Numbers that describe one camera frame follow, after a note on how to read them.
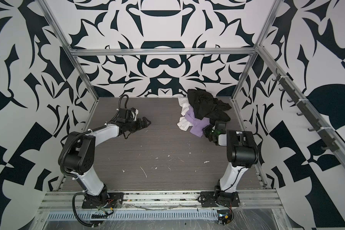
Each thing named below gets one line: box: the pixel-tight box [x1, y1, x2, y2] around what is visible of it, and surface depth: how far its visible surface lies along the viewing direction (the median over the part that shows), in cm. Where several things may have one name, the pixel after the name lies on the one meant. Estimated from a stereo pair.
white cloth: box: [176, 96, 194, 132], surface depth 107 cm
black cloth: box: [187, 88, 232, 126], surface depth 107 cm
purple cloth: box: [184, 105, 211, 138], surface depth 104 cm
